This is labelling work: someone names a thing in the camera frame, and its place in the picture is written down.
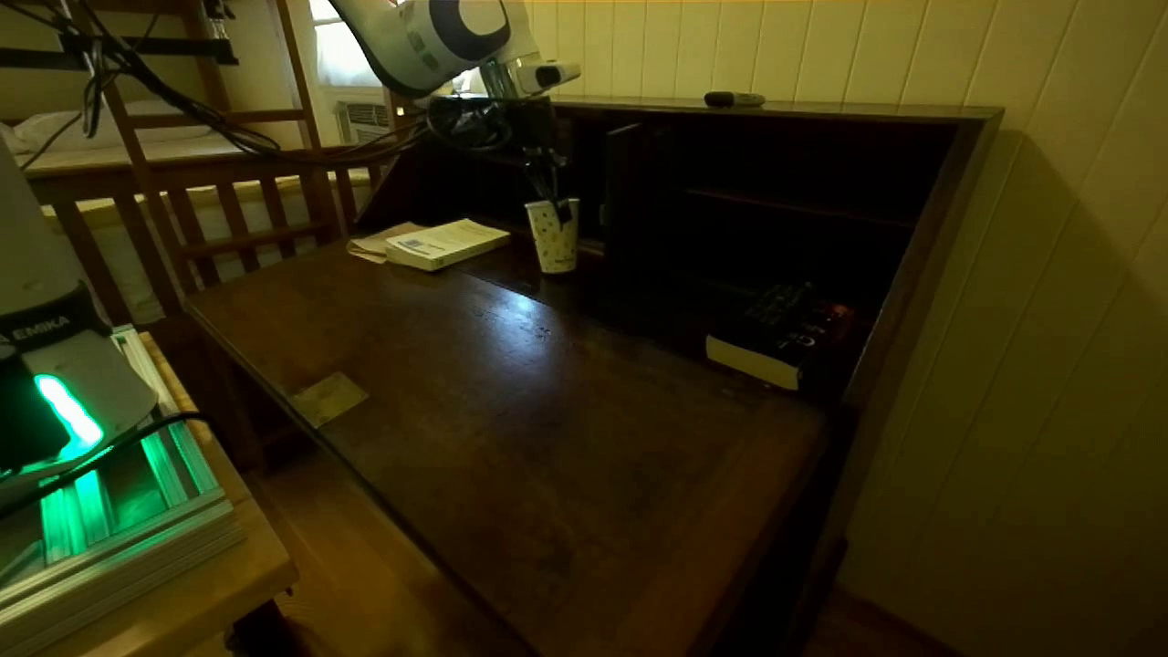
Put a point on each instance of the dark wooden secretary desk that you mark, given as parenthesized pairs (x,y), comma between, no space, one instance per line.
(548,462)

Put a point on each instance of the white dotted paper cup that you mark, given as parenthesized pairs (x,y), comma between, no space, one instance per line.
(558,238)

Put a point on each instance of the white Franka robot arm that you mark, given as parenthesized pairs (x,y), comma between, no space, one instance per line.
(416,39)

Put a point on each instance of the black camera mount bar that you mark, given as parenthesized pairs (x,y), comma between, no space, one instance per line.
(183,50)

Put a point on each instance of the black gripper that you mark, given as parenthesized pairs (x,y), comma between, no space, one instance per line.
(523,124)

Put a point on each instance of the green lit robot mounting stand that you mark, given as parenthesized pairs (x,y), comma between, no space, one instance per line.
(113,488)

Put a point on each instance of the wooden bunk ladder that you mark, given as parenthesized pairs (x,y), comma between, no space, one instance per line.
(150,193)

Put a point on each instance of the light wooden side table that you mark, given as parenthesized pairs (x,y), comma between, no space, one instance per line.
(232,569)

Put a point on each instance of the beige label on desk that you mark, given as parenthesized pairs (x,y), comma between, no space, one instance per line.
(329,398)

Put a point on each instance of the small dark cabinet door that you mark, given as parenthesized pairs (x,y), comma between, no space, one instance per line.
(621,193)

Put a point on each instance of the black remote control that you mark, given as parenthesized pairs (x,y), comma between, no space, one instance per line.
(796,315)

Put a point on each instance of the white paperback book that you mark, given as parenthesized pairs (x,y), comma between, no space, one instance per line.
(445,242)

